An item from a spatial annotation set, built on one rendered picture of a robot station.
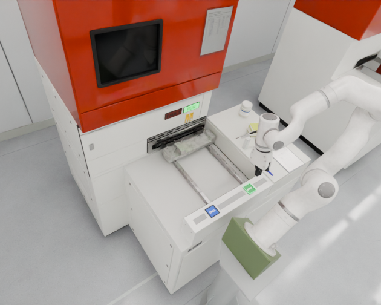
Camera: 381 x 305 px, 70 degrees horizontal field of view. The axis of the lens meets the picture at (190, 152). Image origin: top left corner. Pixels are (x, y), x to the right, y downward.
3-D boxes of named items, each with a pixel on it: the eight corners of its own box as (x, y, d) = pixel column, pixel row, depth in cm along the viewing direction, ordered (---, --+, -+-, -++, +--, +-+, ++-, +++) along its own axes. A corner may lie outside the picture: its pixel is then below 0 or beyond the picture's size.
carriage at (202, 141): (161, 154, 171) (162, 151, 169) (207, 135, 188) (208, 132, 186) (169, 163, 167) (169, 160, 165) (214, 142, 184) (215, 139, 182)
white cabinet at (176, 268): (128, 229, 226) (123, 166, 165) (218, 180, 270) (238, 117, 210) (170, 300, 194) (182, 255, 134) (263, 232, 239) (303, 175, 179)
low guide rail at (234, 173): (196, 138, 189) (197, 135, 187) (199, 137, 190) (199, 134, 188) (246, 190, 164) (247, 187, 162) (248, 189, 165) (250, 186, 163)
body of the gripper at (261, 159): (250, 143, 128) (247, 161, 135) (267, 154, 121) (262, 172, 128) (261, 137, 131) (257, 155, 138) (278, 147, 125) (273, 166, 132)
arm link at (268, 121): (278, 147, 122) (269, 135, 129) (284, 121, 113) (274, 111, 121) (260, 149, 120) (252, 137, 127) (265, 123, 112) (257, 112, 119)
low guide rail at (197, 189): (163, 152, 176) (163, 149, 174) (166, 151, 177) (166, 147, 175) (211, 211, 152) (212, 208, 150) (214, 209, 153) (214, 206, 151)
